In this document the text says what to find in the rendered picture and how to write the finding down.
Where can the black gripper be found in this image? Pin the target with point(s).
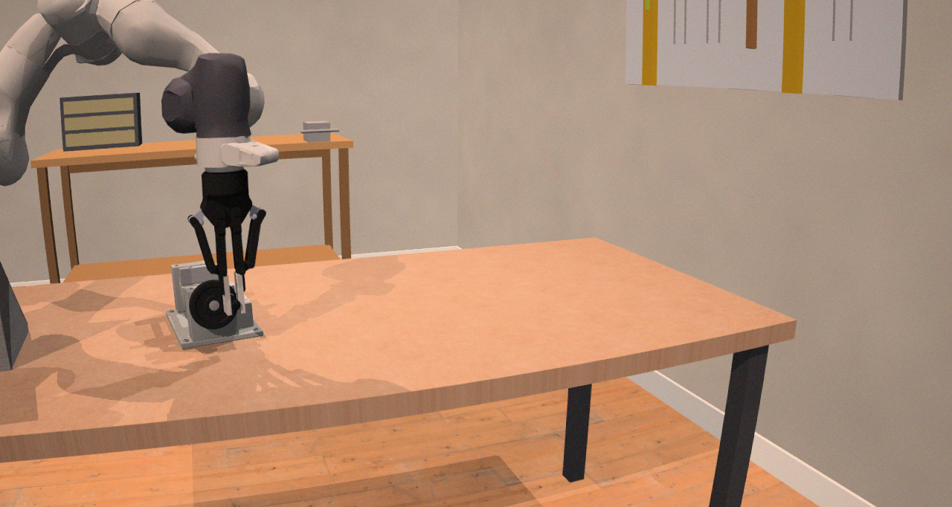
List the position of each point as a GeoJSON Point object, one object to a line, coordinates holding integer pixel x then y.
{"type": "Point", "coordinates": [224, 211]}

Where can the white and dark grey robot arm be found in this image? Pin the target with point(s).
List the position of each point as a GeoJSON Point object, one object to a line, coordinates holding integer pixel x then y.
{"type": "Point", "coordinates": [211, 99]}

